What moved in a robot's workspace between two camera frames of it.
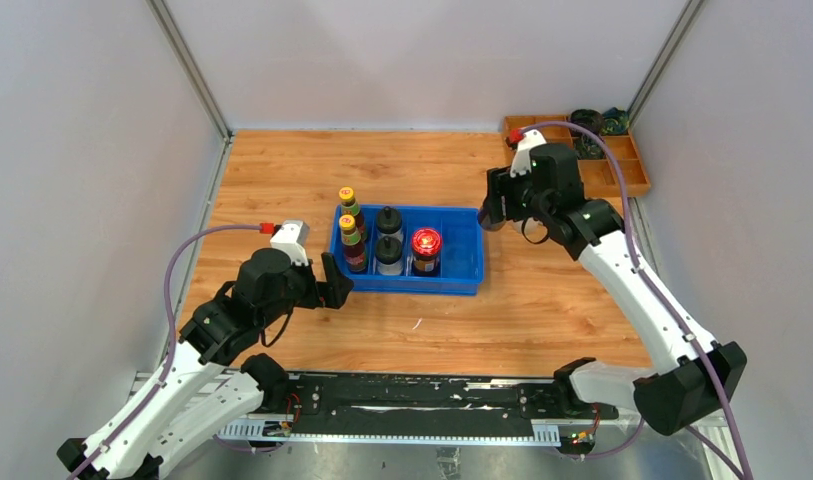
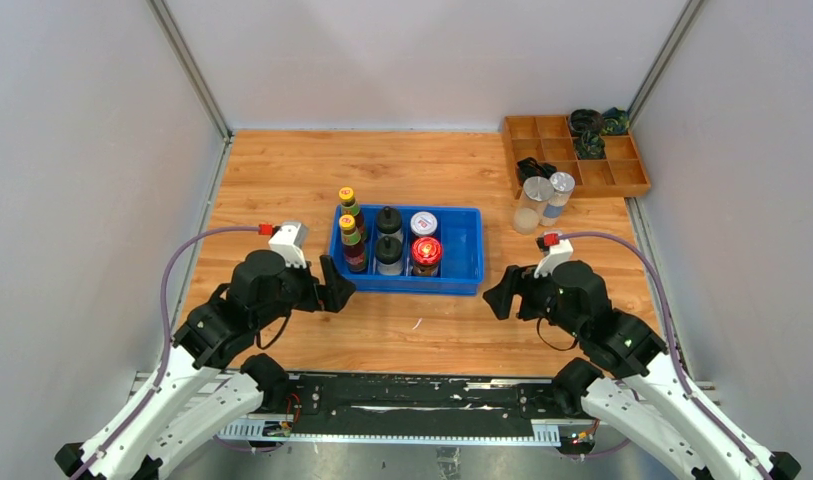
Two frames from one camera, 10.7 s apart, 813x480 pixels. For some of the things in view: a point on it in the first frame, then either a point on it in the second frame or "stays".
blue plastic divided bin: [411, 249] stays
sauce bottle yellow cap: [354, 255] stays
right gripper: [500, 183] to [522, 281]
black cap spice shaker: [388, 260] stays
